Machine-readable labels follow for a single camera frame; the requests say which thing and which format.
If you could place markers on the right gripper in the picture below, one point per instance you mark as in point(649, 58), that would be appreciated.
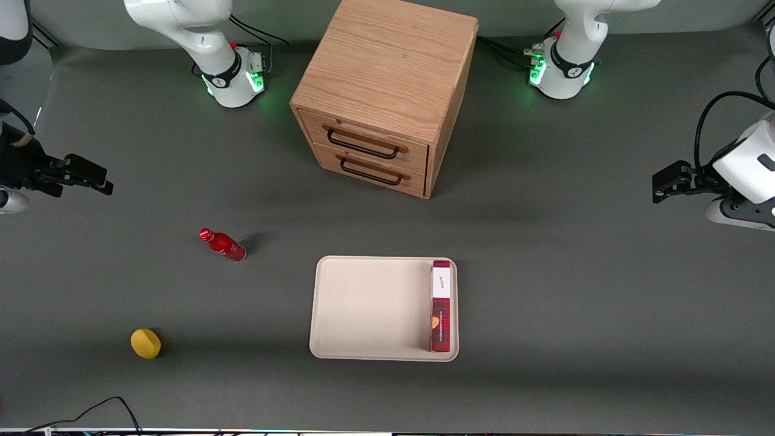
point(24, 165)

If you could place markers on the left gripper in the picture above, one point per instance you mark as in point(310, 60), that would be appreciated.
point(701, 178)

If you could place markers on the red coke bottle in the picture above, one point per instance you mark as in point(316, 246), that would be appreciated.
point(225, 245)

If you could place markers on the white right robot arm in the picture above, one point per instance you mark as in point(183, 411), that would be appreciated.
point(206, 36)

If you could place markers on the beige rectangular tray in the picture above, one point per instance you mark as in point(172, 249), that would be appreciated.
point(369, 309)

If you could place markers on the yellow lemon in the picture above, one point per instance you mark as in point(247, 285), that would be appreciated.
point(146, 343)

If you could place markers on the red plaid box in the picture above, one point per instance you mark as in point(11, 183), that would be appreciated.
point(441, 306)

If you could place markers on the wooden drawer with wide front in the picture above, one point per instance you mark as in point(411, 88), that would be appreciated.
point(363, 142)

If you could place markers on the wooden drawer with narrow front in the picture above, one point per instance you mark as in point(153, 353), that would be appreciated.
point(369, 172)

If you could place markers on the wooden two-drawer cabinet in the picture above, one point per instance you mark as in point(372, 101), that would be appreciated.
point(387, 72)

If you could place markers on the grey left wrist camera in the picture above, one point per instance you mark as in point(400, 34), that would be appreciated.
point(735, 215)

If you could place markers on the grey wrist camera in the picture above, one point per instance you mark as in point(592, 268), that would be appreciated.
point(11, 201)
point(735, 215)

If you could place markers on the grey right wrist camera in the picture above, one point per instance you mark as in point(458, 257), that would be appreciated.
point(11, 201)

